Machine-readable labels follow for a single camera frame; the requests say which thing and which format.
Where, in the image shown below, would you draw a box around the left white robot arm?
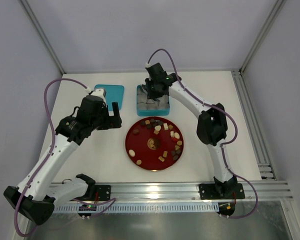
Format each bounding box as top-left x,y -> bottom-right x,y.
3,95 -> 122,226

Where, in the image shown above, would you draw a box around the left frame post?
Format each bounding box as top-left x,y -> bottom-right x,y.
18,0 -> 66,75

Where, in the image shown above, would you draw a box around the teal tin box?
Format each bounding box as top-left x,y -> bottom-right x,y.
136,84 -> 170,117

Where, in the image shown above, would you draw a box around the left black mount plate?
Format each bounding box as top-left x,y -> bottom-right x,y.
92,184 -> 112,202

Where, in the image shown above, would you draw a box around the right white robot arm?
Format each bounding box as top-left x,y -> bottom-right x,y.
145,63 -> 238,198

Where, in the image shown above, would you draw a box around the frame post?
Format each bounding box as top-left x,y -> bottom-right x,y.
238,0 -> 288,75
18,0 -> 66,75

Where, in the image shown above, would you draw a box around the white block chocolate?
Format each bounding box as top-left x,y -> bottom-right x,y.
163,123 -> 169,130

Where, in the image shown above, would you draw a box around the aluminium rail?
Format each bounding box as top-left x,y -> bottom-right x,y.
49,181 -> 293,201

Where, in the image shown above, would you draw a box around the slotted cable duct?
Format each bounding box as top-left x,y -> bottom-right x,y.
54,201 -> 219,215

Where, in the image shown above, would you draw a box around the right black mount plate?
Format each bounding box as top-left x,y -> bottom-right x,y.
198,183 -> 246,200

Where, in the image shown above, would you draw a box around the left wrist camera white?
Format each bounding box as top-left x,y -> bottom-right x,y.
89,87 -> 107,104

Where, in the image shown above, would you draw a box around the black mount plate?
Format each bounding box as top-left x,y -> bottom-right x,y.
198,183 -> 246,200
92,184 -> 112,202

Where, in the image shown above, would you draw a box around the tan round chocolate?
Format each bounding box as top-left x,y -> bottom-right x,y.
136,159 -> 142,165

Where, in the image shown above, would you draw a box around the teal tin lid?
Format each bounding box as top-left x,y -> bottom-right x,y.
94,84 -> 125,111

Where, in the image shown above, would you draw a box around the white heart chocolate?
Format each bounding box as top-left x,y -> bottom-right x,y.
154,125 -> 162,131

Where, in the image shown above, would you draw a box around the right frame post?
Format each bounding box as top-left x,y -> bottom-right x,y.
238,0 -> 288,75

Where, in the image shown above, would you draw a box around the red round tray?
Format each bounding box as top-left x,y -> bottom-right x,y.
125,116 -> 185,172

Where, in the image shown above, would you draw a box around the metal tongs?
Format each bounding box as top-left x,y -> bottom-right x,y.
137,84 -> 160,106

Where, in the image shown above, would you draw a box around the white round swirl chocolate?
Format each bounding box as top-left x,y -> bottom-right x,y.
128,149 -> 136,157

